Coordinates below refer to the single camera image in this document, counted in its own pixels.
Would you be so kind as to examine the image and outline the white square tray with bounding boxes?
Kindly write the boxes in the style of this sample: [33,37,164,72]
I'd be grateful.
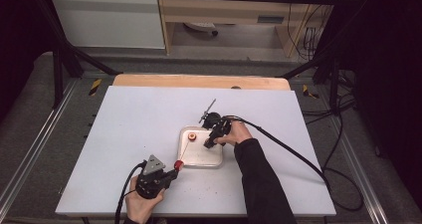
[176,125,224,169]

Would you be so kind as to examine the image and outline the white chair base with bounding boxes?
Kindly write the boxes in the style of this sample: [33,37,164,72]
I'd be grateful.
[183,21,220,37]

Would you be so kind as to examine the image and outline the black floor cables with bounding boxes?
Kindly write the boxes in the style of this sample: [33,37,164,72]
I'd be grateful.
[301,69,358,126]

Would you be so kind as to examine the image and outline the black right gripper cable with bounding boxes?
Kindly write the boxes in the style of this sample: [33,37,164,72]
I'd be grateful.
[225,114,365,213]

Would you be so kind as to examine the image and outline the hanging black cables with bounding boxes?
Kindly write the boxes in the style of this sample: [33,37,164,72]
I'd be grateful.
[287,0,342,62]

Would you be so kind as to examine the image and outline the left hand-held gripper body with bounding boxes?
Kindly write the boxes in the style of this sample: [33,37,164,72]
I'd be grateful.
[135,154,172,199]

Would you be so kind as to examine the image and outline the person's right hand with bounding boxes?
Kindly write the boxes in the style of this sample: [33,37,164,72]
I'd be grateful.
[214,119,254,147]

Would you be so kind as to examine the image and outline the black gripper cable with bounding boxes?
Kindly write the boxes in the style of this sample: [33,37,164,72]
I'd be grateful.
[225,114,365,213]
[113,161,147,224]

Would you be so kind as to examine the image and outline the black frame stand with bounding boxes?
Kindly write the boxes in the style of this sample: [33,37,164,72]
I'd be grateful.
[34,0,124,110]
[279,49,343,113]

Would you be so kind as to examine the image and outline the thin string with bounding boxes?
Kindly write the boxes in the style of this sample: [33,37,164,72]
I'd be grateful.
[179,139,192,163]

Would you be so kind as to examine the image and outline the person's left hand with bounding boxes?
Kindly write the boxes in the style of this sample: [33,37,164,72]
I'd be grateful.
[124,176,166,224]

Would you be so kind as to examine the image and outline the white cabinet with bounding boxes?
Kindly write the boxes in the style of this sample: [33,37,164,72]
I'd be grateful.
[50,0,166,50]

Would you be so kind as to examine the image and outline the wooden desk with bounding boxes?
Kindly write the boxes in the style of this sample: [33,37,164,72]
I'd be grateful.
[155,0,336,59]

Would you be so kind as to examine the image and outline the white board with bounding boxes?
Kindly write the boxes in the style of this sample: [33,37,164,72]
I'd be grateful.
[55,85,337,218]

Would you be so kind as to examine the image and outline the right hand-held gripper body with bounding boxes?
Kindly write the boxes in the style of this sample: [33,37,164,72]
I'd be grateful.
[198,99,233,137]

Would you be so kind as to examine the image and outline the aluminium floor rail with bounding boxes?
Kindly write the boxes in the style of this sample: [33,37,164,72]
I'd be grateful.
[0,79,80,203]
[326,115,390,224]

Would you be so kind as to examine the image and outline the wooden table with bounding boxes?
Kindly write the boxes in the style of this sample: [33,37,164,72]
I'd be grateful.
[111,73,292,92]

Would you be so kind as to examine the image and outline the yellow black tape strip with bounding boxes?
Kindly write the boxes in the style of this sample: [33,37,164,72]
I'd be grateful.
[88,78,103,97]
[302,84,319,100]

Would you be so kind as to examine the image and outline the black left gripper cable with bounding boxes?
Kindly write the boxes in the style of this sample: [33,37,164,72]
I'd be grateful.
[113,161,147,224]

